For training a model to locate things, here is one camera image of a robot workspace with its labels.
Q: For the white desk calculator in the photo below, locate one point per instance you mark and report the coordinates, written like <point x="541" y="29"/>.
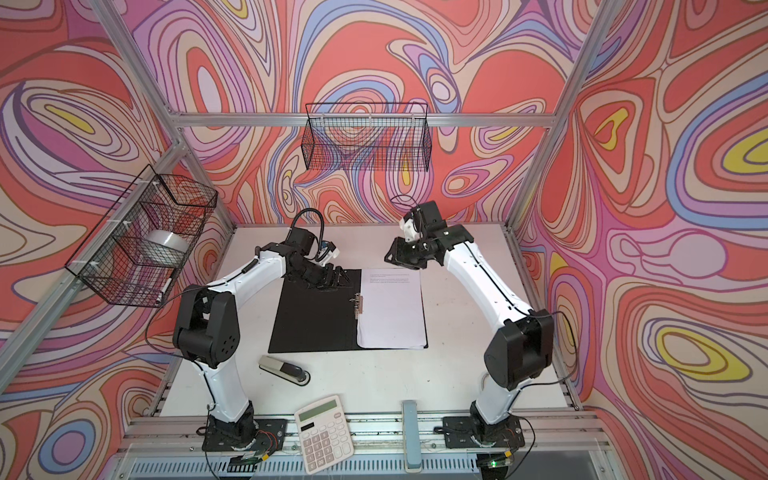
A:
<point x="324" y="436"/>

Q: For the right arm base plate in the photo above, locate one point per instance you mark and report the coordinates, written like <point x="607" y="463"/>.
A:
<point x="464" y="432"/>

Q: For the aluminium frame rail front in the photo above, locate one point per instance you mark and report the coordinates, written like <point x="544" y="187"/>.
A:
<point x="559" y="445"/>

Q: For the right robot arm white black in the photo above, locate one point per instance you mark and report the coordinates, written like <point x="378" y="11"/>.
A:
<point x="522" y="344"/>

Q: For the black grey stapler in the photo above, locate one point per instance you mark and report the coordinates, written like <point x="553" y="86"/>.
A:
<point x="284" y="370"/>

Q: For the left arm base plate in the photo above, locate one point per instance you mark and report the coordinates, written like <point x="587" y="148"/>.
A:
<point x="260" y="435"/>

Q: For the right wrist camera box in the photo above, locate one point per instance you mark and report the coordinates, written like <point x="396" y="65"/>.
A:
<point x="421" y="221"/>

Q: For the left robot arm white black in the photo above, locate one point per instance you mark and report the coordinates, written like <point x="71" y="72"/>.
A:
<point x="207" y="329"/>

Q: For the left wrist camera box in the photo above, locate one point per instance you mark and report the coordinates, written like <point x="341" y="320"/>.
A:
<point x="327" y="252"/>

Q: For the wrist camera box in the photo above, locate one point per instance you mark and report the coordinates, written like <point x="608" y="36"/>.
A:
<point x="421" y="221"/>
<point x="327" y="252"/>

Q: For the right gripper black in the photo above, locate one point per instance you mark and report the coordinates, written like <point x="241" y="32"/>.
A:
<point x="397" y="250"/>

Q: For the printed paper sheets stack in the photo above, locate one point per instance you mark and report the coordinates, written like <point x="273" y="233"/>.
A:
<point x="391" y="310"/>

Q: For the black wire basket left wall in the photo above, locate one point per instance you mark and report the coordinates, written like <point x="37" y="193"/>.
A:
<point x="158" y="222"/>

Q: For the silver tape roll in basket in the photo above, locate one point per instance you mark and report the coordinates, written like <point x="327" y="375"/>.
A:
<point x="164" y="248"/>

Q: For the black wire basket back wall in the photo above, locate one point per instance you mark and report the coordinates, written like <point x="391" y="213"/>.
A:
<point x="374" y="136"/>

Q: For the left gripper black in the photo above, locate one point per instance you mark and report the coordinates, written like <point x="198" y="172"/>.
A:
<point x="331" y="282"/>

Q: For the black wire basket wall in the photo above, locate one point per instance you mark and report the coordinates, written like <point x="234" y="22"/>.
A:
<point x="374" y="136"/>
<point x="158" y="222"/>

